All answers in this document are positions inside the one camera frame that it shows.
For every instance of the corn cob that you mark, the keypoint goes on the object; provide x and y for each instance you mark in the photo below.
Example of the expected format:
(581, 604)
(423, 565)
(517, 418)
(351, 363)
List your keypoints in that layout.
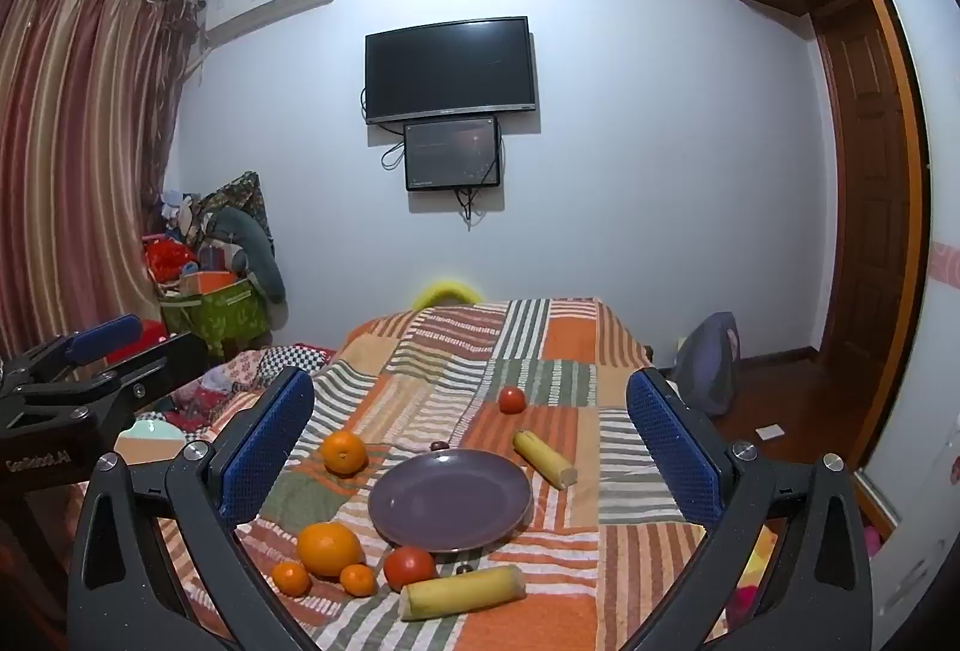
(461, 592)

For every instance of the brown wooden door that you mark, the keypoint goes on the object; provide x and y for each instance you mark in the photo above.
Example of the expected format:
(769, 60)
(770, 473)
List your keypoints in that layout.
(862, 186)

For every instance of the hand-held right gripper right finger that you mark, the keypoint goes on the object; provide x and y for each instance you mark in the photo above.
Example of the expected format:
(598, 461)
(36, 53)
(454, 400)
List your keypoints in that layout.
(671, 448)

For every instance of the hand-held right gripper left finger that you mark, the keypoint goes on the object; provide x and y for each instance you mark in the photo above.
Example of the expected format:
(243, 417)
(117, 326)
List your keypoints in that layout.
(266, 448)

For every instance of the purple plate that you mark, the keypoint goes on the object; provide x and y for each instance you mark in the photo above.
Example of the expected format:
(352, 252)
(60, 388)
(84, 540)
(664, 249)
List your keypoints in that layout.
(450, 501)

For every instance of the pale teal round object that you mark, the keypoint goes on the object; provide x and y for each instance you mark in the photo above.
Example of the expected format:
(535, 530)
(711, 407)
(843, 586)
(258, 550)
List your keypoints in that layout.
(150, 437)

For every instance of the striped patchwork blanket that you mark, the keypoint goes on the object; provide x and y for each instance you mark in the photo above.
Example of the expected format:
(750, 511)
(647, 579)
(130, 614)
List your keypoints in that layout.
(480, 366)

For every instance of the grey-blue backpack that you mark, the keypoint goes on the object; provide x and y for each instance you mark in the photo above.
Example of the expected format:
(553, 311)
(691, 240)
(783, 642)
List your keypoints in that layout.
(705, 366)

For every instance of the orange box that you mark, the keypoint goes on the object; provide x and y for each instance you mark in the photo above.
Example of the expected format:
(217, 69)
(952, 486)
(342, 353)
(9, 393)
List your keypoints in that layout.
(210, 283)

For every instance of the small mandarin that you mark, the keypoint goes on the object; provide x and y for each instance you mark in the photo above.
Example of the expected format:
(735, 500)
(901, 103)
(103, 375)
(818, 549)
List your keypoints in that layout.
(291, 579)
(358, 580)

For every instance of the checkered floral quilt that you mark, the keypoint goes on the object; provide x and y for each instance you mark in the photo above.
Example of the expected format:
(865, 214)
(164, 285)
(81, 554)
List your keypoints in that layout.
(247, 370)

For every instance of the striped red curtain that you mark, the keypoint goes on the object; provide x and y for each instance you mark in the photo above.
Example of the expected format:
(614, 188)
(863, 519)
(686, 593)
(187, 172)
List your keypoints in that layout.
(75, 156)

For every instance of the red bag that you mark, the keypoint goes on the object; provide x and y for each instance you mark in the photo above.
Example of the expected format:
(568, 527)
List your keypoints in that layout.
(169, 259)

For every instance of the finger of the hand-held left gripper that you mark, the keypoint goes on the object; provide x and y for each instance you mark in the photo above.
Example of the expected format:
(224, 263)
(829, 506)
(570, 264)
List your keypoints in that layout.
(150, 370)
(105, 334)

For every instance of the green bag with clutter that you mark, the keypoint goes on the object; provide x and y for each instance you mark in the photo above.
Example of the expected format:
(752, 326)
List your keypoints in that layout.
(225, 317)

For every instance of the white sliding wardrobe door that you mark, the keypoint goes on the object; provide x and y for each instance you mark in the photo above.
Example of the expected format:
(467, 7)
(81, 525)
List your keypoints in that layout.
(934, 133)

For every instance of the grey-green plush toy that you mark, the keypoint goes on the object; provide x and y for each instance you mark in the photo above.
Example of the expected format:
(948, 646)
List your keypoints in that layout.
(251, 246)

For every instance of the wall-mounted black television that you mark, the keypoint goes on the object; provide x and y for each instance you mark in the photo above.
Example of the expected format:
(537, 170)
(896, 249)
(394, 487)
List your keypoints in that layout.
(450, 67)

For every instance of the large orange with sticker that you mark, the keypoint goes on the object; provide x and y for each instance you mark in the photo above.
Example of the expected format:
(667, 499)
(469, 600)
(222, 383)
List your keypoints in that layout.
(330, 548)
(345, 454)

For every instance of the yellow round object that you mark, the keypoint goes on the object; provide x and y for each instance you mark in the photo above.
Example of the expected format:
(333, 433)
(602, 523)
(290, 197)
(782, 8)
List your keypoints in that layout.
(446, 291)

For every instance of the dark patterned cushion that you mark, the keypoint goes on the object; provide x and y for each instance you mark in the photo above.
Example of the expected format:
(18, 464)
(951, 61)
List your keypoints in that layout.
(244, 193)

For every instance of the red tomato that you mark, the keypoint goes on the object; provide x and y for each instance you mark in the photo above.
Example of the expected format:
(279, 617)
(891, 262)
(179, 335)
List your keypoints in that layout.
(511, 400)
(409, 566)

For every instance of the white paper sheet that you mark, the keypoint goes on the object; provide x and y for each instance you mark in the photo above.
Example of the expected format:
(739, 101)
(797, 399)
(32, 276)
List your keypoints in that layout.
(769, 431)

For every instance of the small black wall monitor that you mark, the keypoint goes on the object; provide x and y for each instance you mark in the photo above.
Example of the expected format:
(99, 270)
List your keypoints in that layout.
(452, 154)

